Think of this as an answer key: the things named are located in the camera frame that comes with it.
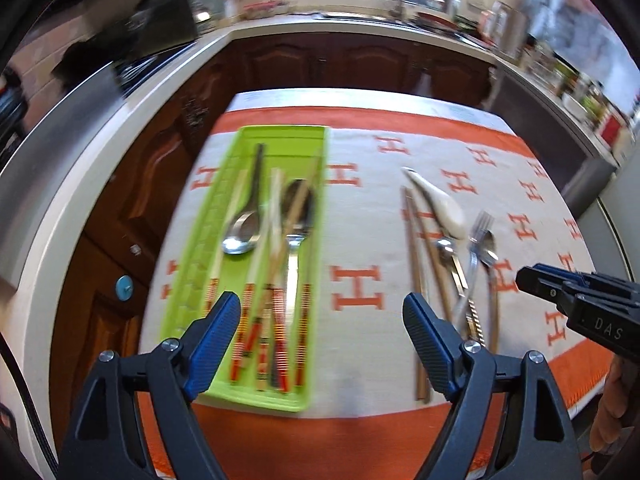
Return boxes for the small metal spoon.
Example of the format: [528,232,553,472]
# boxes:
[435,236,487,348]

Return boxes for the white refrigerator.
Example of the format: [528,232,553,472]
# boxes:
[575,155,640,271]

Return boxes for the white ceramic soup spoon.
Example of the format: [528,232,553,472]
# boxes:
[401,166,468,240]

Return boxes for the white kitchen countertop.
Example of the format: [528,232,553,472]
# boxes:
[0,10,621,361]

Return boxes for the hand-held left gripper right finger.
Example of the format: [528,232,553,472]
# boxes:
[402,292,586,480]

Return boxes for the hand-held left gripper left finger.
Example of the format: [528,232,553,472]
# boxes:
[57,291,243,480]

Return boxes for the large metal spoon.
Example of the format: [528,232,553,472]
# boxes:
[281,179,317,391]

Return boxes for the red label box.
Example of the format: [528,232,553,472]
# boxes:
[600,110,626,146]

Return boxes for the metal fork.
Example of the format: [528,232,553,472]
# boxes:
[452,210,496,326]

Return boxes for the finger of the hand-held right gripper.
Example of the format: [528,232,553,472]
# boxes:
[515,266,576,311]
[531,262,640,297]

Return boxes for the green plastic utensil tray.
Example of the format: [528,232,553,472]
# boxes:
[159,125,331,413]

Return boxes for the dark wooden kitchen cabinets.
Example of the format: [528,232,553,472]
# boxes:
[47,35,501,461]

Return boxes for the grey metal appliance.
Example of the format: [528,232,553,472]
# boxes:
[492,67,618,206]

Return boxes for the metal spoon with dark handle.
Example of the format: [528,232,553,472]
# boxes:
[221,142,267,256]

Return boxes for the person's right hand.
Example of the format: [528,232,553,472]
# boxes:
[589,357,631,453]

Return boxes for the orange and beige printed blanket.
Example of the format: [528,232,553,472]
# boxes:
[135,105,621,471]

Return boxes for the black stove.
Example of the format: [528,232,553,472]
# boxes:
[50,0,201,96]

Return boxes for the black cable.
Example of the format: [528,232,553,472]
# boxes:
[0,332,56,471]

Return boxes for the row of condiment bottles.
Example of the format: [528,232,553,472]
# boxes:
[520,40,640,161]

